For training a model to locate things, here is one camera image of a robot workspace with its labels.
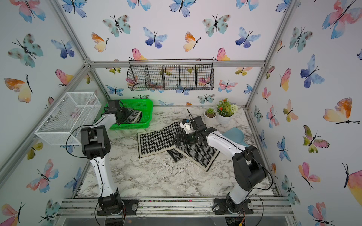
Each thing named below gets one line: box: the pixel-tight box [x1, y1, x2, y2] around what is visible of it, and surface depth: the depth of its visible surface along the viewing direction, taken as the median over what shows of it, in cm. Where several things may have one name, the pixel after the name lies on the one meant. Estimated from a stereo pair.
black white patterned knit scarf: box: [137, 121, 221, 172], surface depth 97 cm
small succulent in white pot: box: [204, 107, 217, 123], surface depth 106 cm
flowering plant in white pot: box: [216, 97, 239, 124], surface depth 101 cm
